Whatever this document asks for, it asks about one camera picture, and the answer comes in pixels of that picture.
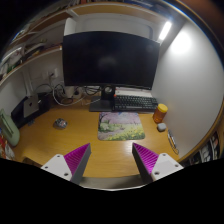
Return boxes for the green desktop device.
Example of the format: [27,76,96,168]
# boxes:
[0,109,20,146]

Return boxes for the silver mac mini computer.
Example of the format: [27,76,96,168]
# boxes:
[23,95,39,118]

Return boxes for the pen on desk edge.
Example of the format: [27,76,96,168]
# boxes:
[168,130,179,155]

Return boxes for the wooden wall shelf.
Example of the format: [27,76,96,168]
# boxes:
[0,1,168,86]

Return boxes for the black computer monitor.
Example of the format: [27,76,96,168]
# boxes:
[62,31,160,89]

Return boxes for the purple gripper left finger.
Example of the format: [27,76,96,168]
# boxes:
[42,144,91,185]

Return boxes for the small dark computer mouse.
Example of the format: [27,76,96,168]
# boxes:
[53,118,68,130]

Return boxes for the tangled desk cables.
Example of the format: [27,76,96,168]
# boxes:
[34,71,102,107]

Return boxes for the orange pill bottle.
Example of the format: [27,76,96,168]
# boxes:
[153,104,168,123]

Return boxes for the black mechanical keyboard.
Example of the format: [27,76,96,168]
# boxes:
[113,95,158,112]

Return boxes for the black monitor stand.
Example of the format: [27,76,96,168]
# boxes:
[89,86,115,112]

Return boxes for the LED light bar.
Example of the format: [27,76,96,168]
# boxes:
[159,21,172,41]

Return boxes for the white earbuds case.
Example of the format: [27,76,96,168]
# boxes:
[157,123,167,132]

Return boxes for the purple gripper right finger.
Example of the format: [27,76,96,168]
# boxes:
[132,143,182,184]

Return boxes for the cherry blossom mouse pad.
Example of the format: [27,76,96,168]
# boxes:
[98,112,145,141]

